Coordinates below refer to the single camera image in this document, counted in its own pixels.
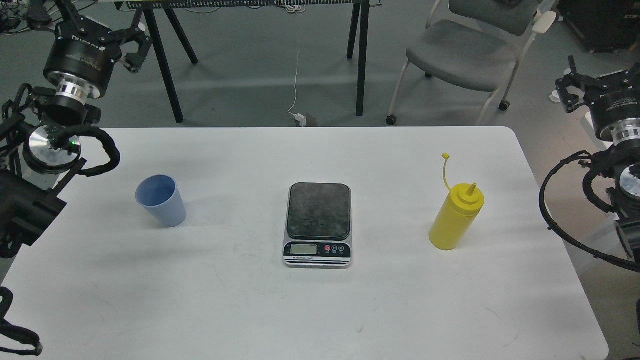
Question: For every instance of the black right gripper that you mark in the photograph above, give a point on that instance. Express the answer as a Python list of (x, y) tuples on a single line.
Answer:
[(615, 112)]

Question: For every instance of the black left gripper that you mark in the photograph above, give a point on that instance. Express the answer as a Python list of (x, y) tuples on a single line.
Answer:
[(83, 56)]

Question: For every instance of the blue ribbed plastic cup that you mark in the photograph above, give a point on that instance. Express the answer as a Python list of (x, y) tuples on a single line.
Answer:
[(160, 196)]

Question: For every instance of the yellow squeeze bottle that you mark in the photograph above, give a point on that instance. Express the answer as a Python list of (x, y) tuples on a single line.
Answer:
[(463, 203)]

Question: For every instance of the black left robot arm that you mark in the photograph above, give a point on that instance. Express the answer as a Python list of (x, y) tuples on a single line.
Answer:
[(50, 135)]

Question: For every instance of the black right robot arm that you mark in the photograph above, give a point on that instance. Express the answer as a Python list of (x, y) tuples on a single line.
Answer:
[(612, 181)]

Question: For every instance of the digital kitchen scale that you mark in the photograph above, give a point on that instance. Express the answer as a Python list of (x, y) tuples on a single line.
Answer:
[(318, 227)]

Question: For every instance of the white tape spool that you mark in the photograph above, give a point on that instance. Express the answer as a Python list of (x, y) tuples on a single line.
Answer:
[(555, 97)]

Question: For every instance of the black box in corner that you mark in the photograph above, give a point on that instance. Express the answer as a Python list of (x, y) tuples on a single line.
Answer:
[(603, 26)]

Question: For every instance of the grey office chair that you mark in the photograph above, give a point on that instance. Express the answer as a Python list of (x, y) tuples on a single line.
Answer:
[(474, 59)]

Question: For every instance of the black trestle table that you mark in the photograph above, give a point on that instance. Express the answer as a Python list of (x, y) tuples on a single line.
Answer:
[(257, 67)]

